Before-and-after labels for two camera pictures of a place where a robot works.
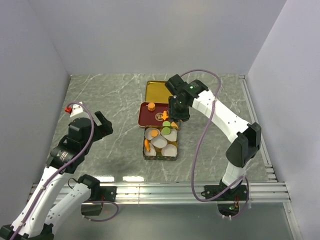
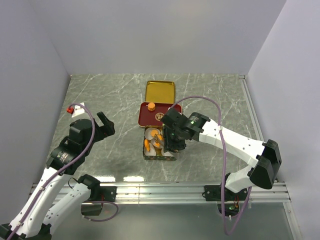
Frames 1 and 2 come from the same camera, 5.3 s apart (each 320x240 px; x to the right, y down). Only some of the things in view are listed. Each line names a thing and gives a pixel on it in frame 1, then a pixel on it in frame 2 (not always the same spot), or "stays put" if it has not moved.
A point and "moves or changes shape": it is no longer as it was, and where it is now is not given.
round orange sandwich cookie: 151,106 stays put
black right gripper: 183,116 to 168,143
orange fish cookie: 147,144 stays put
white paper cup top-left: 147,133 stays put
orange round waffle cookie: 154,133 stays put
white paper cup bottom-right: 169,150 stays put
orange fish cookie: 165,115 moves or changes shape
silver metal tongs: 180,123 moves or changes shape
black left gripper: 105,128 stays put
